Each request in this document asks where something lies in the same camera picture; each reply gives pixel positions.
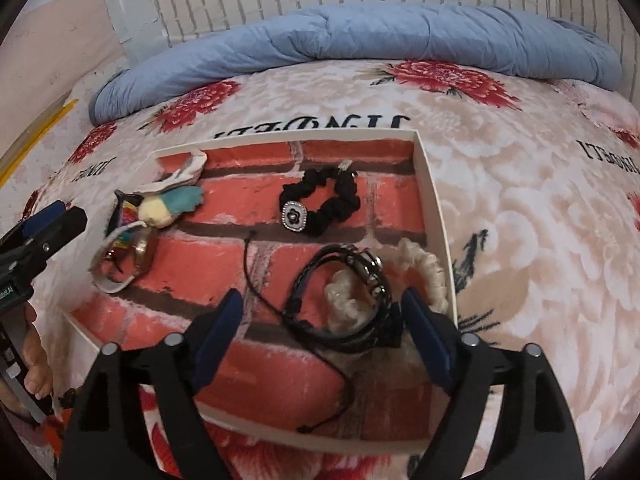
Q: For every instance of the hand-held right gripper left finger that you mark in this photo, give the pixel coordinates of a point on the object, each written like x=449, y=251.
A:
x=220, y=335

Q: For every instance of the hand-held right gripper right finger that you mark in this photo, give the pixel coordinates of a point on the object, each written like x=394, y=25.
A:
x=430, y=335

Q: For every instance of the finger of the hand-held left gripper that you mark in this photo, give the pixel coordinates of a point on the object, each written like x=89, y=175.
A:
x=55, y=237
x=42, y=214

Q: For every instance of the cream scrunchie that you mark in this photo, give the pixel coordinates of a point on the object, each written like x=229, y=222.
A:
x=430, y=270

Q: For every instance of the white tray with brick lining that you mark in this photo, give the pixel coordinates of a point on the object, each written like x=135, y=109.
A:
x=280, y=395

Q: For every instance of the plush bird hair clip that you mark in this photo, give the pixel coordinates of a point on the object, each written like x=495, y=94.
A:
x=155, y=212

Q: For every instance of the black scrunchie with charm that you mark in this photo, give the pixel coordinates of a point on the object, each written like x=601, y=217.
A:
x=345, y=200

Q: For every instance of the person's left hand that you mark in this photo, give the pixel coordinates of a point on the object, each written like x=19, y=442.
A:
x=36, y=355

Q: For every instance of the floral printed blanket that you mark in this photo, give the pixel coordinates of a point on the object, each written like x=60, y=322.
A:
x=525, y=210

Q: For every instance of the clear plastic sheet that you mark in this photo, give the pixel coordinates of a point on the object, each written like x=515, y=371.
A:
x=130, y=10

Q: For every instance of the blue duvet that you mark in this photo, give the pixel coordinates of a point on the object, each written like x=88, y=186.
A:
x=350, y=35

